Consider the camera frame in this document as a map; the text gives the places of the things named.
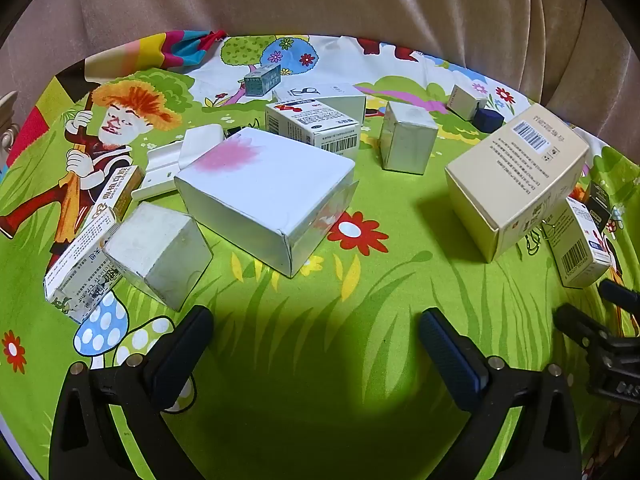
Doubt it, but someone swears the white box blue label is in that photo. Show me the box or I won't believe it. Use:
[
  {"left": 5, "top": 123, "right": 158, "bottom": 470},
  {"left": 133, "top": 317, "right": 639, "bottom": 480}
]
[{"left": 547, "top": 197, "right": 613, "bottom": 289}]

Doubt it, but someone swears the small beige box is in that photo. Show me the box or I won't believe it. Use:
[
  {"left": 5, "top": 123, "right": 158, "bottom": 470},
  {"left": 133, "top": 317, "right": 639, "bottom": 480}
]
[{"left": 446, "top": 84, "right": 488, "bottom": 122}]

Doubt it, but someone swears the dark blue box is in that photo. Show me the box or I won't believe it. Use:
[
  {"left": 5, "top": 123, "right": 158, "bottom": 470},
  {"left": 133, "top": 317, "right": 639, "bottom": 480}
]
[{"left": 472, "top": 106, "right": 506, "bottom": 133}]

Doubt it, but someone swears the small black box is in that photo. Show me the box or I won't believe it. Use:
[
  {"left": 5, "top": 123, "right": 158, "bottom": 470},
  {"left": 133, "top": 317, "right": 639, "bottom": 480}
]
[{"left": 584, "top": 180, "right": 613, "bottom": 233}]

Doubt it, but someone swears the long white printed box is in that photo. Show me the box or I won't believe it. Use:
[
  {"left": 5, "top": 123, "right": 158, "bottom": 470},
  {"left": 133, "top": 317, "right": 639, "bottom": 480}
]
[{"left": 42, "top": 210, "right": 123, "bottom": 323}]

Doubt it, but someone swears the glossy white cube box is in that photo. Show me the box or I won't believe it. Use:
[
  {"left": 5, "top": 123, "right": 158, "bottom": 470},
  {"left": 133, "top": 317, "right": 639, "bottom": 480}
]
[{"left": 378, "top": 101, "right": 439, "bottom": 176}]

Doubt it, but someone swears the large white box pink stain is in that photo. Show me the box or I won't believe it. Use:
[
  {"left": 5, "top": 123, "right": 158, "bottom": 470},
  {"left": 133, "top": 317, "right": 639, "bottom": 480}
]
[{"left": 174, "top": 127, "right": 360, "bottom": 278}]

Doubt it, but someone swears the large beige barcode box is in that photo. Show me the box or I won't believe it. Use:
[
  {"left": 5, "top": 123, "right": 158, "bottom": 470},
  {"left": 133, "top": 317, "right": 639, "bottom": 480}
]
[{"left": 444, "top": 104, "right": 591, "bottom": 263}]

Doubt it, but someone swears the white medicine box red mark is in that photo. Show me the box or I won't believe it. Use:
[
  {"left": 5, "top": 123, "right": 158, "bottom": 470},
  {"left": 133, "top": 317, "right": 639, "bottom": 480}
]
[{"left": 264, "top": 99, "right": 361, "bottom": 157}]

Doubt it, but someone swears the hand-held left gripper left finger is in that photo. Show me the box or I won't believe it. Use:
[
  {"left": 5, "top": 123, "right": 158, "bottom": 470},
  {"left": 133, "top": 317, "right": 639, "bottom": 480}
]
[{"left": 47, "top": 305, "right": 216, "bottom": 480}]

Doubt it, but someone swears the yellow and white box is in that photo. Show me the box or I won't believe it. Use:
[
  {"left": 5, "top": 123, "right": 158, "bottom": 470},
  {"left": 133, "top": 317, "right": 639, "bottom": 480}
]
[{"left": 82, "top": 165, "right": 146, "bottom": 231}]

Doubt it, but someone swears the white carton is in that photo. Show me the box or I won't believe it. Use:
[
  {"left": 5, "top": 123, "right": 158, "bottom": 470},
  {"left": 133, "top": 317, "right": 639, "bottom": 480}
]
[{"left": 131, "top": 124, "right": 226, "bottom": 202}]

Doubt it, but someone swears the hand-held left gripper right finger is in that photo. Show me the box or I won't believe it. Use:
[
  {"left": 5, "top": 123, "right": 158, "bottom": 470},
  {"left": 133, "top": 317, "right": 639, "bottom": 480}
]
[{"left": 419, "top": 307, "right": 583, "bottom": 480}]

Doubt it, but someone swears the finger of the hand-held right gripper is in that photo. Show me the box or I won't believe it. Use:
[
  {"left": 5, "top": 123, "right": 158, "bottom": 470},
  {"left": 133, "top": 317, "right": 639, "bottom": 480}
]
[
  {"left": 599, "top": 279, "right": 640, "bottom": 313},
  {"left": 554, "top": 304, "right": 613, "bottom": 356}
]

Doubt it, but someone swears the white box glasses print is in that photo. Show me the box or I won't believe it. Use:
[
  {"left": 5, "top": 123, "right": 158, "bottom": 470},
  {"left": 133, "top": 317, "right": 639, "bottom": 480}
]
[{"left": 272, "top": 84, "right": 368, "bottom": 121}]

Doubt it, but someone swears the grey-white cube box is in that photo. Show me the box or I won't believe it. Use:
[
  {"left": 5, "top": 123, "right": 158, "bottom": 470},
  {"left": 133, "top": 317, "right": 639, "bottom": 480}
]
[{"left": 102, "top": 202, "right": 214, "bottom": 311}]

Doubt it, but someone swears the cartoon printed green blanket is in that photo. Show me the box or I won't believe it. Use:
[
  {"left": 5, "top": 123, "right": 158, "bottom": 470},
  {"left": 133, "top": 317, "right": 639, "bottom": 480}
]
[{"left": 0, "top": 30, "right": 640, "bottom": 480}]

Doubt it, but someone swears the small teal box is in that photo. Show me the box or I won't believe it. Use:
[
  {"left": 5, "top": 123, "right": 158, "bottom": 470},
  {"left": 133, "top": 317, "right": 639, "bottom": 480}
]
[{"left": 243, "top": 64, "right": 282, "bottom": 97}]

